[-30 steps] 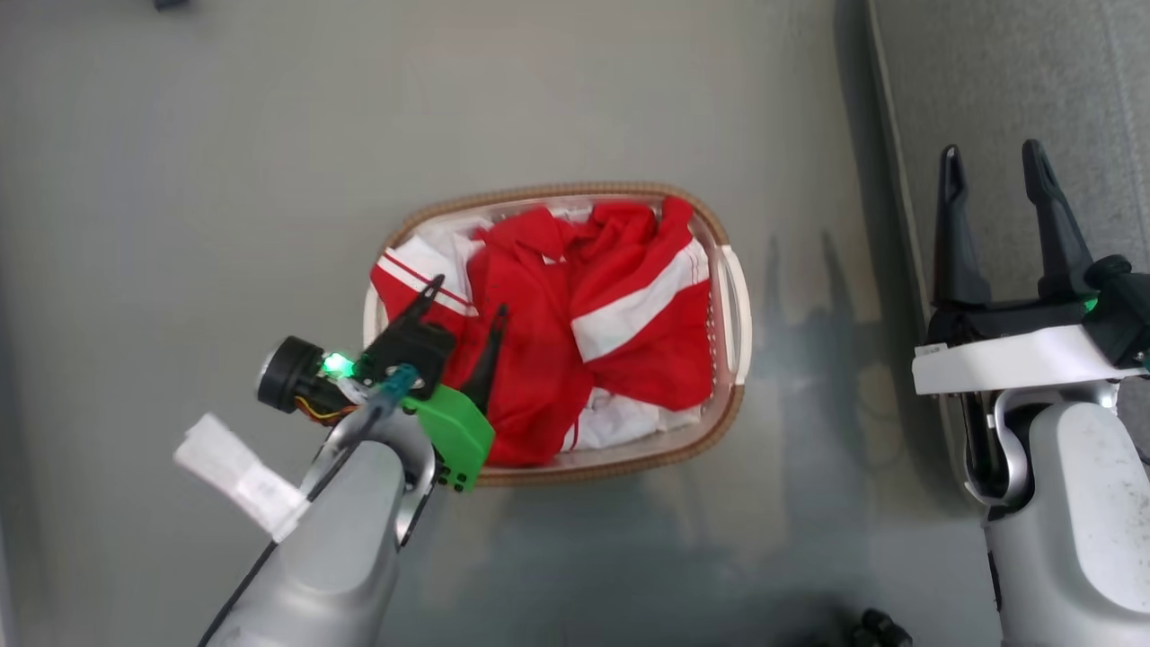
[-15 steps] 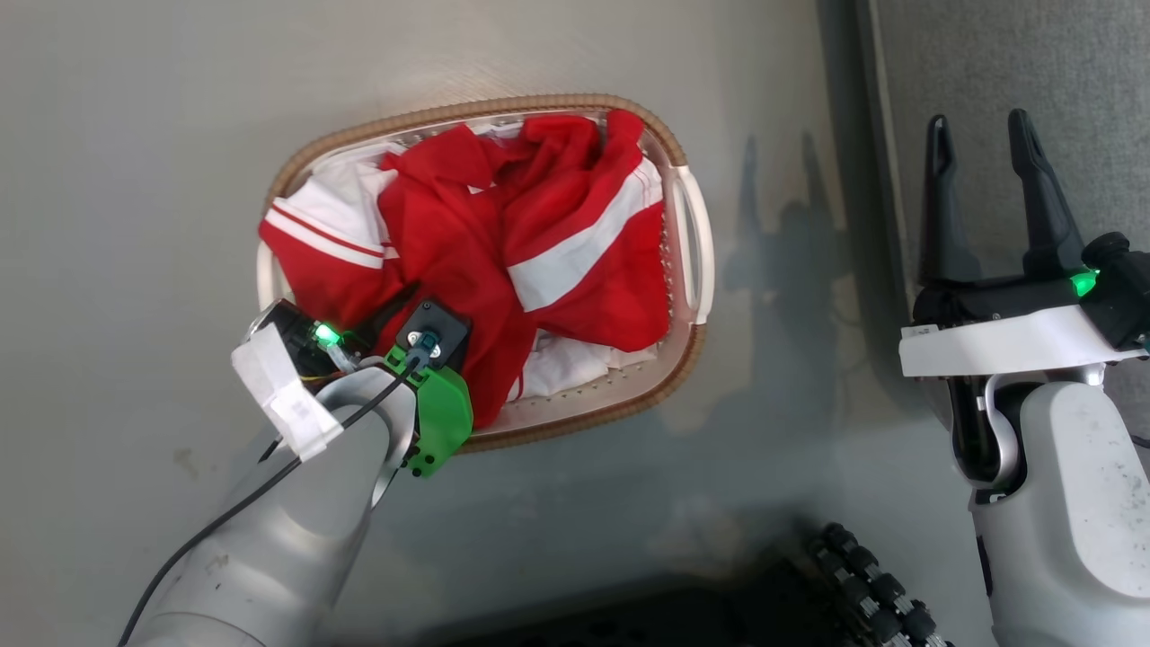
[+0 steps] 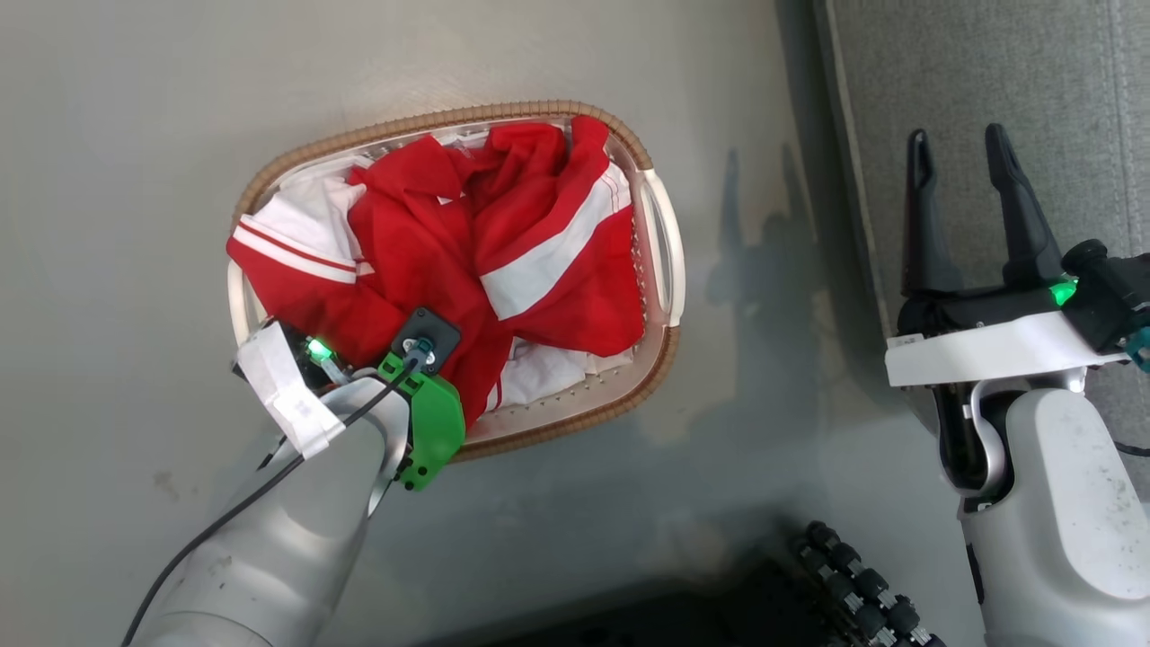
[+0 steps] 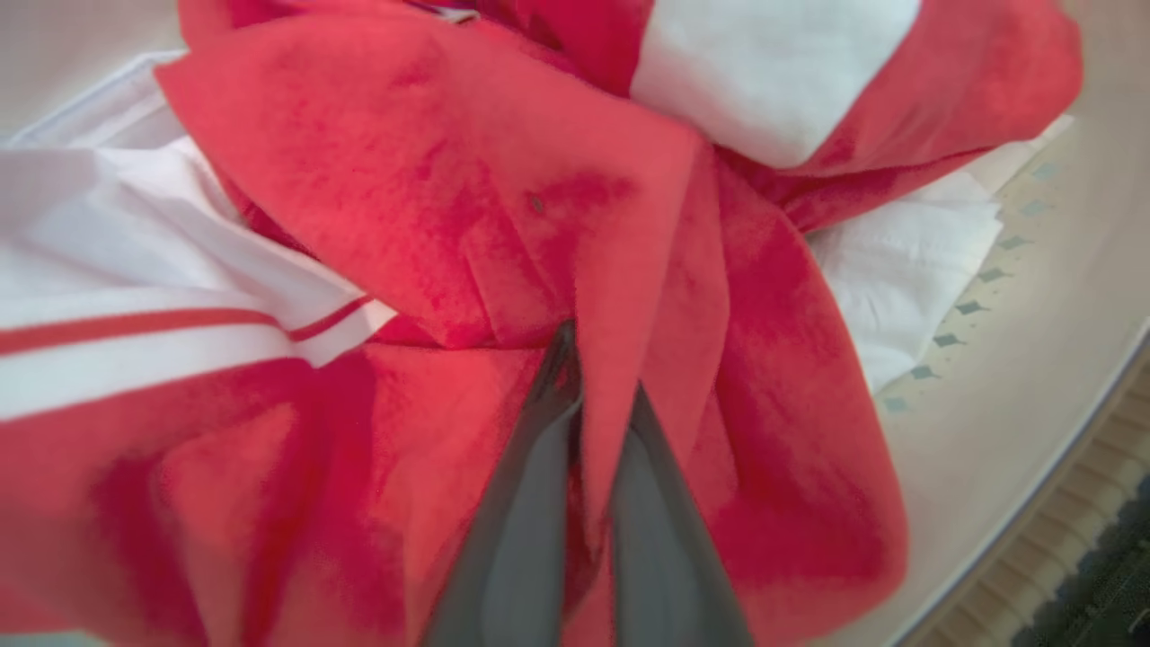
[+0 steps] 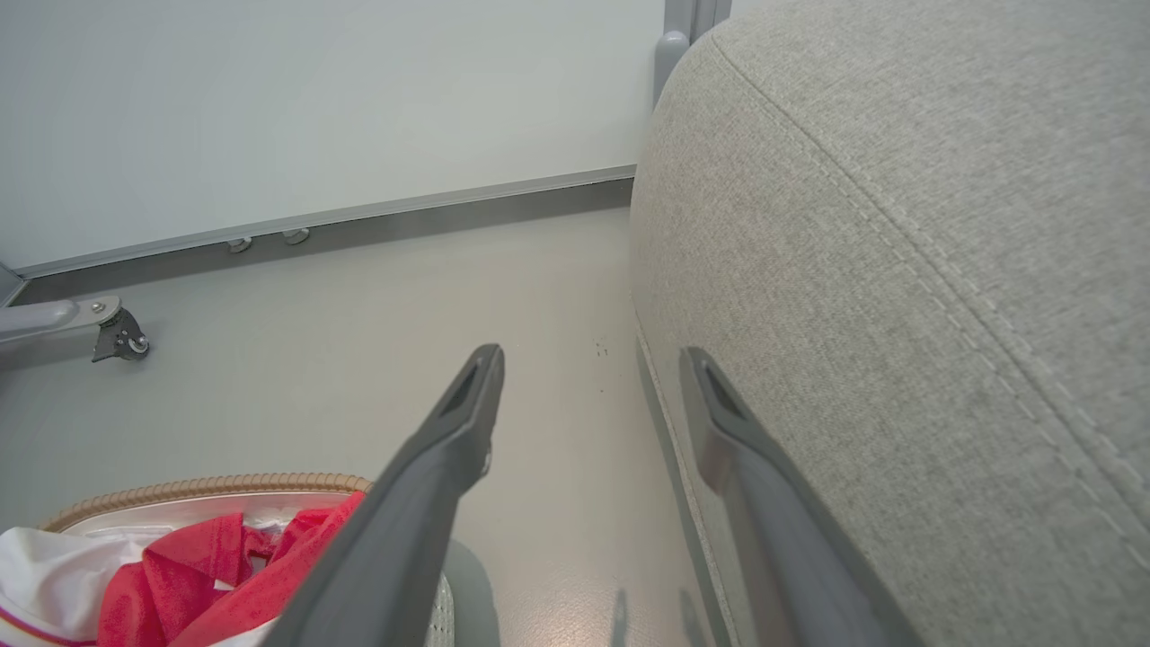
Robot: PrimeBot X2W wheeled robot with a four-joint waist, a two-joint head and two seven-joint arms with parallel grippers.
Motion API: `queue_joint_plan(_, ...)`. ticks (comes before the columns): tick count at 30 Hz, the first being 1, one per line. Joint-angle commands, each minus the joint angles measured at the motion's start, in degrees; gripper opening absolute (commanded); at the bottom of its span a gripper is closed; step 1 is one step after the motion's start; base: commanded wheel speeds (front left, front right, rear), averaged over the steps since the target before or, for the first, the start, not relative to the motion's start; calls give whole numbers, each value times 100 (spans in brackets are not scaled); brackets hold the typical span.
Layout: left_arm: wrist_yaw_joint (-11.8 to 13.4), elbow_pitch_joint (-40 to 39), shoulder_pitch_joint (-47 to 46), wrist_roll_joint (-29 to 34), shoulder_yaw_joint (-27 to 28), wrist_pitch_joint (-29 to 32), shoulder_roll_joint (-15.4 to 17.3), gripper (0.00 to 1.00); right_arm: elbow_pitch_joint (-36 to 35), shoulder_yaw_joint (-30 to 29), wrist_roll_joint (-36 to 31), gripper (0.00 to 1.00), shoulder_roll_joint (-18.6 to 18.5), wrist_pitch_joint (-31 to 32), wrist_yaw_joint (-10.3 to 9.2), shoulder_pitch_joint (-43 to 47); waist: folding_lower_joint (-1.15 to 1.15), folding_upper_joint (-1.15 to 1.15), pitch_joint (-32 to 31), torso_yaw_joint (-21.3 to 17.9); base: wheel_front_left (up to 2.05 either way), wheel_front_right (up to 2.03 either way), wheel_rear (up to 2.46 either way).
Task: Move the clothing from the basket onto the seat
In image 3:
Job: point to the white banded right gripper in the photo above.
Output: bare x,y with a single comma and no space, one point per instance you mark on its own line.
988,346

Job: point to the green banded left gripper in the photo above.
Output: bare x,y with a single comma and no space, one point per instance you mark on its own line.
436,422

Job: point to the red garment with white stripes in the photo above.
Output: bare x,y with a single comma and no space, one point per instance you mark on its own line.
413,252

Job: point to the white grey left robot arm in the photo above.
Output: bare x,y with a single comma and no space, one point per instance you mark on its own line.
287,557

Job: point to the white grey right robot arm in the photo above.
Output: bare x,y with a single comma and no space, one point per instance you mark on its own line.
1060,503

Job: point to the white laundry basket brown rim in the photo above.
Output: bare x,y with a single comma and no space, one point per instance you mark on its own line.
667,256

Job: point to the plain white garment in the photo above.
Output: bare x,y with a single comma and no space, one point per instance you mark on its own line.
539,373

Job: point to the grey fabric sofa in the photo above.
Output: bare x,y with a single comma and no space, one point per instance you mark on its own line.
988,72

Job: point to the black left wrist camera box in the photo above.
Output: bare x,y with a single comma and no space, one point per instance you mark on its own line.
431,332

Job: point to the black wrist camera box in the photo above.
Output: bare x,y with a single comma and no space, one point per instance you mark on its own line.
1110,288
431,332

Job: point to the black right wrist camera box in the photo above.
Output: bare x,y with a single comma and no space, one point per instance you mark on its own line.
1110,288

